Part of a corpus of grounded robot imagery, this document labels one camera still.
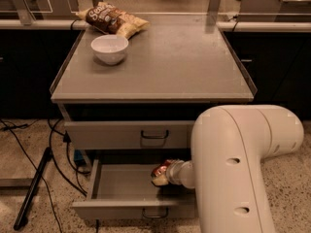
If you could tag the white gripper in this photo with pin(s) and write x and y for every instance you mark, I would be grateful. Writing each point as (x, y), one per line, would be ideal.
(174, 173)

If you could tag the red coke can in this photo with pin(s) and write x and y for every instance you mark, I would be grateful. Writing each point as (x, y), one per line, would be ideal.
(160, 170)

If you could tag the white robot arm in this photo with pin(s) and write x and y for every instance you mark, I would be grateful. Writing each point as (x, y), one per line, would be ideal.
(228, 144)

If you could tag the open middle drawer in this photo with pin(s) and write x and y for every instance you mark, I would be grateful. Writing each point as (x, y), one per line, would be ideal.
(125, 191)

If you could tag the grey drawer cabinet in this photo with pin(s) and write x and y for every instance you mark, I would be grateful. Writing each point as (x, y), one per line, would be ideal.
(174, 70)

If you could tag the closed top drawer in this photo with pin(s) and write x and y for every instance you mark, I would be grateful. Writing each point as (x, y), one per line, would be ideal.
(129, 135)

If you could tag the blue power strip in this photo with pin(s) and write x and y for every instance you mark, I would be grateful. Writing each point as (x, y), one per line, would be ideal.
(78, 158)

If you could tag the black bar on floor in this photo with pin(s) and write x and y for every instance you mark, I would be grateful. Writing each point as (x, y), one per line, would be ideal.
(21, 217)

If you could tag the white bowl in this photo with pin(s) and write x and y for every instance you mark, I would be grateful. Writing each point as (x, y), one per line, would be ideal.
(110, 49)

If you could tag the brown chip bag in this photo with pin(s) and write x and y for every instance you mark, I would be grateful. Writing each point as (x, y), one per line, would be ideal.
(111, 20)

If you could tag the white horizontal rail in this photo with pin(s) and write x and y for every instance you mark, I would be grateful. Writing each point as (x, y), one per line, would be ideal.
(296, 27)

